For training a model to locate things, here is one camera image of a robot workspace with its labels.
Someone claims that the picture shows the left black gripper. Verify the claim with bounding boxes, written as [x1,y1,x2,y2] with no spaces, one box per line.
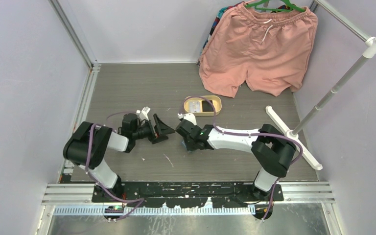
[133,114,175,144]

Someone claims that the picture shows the white credit card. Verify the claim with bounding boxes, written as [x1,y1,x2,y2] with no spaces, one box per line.
[188,100,202,113]

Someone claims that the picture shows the beige oval tray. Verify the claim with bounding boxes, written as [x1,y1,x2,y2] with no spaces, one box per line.
[182,95,222,117]

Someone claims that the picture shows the black credit card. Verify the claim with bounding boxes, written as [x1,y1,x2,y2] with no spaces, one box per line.
[201,100,214,113]

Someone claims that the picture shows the blue card holder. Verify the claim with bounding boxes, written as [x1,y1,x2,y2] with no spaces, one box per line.
[182,141,195,153]

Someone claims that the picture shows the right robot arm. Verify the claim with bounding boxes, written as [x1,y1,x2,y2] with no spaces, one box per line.
[176,119,296,201]

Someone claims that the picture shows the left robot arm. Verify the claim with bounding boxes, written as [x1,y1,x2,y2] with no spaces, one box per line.
[63,111,175,202]

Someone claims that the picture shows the pink shorts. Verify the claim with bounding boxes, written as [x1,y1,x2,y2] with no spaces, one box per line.
[199,3,318,97]

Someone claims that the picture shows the colourful patterned garment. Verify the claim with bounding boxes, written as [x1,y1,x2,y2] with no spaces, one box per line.
[200,1,245,55]

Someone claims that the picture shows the green clothes hanger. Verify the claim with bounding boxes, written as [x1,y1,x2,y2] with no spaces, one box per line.
[244,0,305,13]

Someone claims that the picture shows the white clothes rack stand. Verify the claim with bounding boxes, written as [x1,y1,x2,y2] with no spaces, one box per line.
[265,33,376,171]

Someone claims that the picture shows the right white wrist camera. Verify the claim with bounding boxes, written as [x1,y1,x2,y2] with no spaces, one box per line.
[177,113,197,125]

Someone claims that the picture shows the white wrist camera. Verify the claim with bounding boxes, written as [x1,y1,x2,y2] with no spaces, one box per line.
[177,113,197,125]
[136,106,151,121]

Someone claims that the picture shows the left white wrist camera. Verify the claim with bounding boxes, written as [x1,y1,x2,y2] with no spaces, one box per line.
[136,106,151,121]

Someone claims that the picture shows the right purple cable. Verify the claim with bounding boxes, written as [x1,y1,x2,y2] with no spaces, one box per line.
[177,95,304,221]

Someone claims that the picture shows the purple cable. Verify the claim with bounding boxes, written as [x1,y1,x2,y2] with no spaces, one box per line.
[177,95,304,221]
[86,111,145,221]

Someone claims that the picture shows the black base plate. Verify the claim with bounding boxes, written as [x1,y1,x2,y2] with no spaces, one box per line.
[92,181,284,208]

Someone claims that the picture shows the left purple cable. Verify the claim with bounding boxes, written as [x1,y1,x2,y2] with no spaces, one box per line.
[86,111,145,221]

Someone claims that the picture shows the aluminium front rail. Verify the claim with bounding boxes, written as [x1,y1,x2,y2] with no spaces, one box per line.
[42,181,335,216]

